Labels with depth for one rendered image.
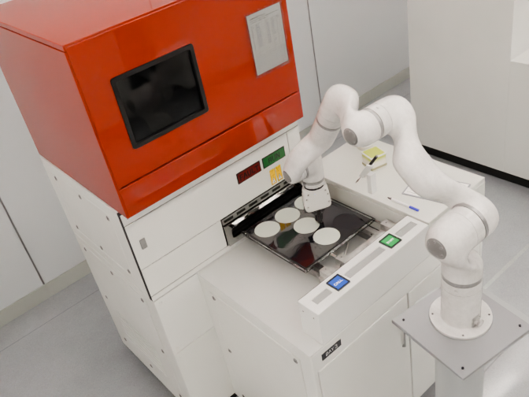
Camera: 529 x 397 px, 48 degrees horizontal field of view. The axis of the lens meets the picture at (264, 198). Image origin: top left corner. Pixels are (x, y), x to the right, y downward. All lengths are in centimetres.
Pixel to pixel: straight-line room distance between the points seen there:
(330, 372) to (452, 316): 45
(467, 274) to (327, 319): 45
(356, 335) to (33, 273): 224
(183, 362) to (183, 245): 54
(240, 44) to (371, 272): 87
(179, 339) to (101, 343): 105
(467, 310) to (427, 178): 44
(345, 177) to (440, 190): 76
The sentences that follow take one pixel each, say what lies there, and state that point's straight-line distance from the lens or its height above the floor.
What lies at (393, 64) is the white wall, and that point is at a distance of 528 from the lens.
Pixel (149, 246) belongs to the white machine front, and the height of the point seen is 105.
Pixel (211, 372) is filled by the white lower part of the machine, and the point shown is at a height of 30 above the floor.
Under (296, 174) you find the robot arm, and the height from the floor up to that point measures 119.
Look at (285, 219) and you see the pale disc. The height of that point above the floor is 90.
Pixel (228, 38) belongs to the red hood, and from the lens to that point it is 203.
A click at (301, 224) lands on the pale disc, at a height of 90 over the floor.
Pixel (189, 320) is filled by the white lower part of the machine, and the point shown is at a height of 63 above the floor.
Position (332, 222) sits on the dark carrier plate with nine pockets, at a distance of 229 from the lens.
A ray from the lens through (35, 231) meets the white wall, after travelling 366.
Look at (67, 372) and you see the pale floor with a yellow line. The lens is 338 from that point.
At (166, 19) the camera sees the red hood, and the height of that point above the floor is 178.
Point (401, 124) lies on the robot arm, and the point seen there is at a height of 144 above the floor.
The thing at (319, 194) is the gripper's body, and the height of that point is 104.
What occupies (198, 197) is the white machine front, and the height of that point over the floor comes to 112.
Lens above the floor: 229
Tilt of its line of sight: 34 degrees down
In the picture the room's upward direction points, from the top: 12 degrees counter-clockwise
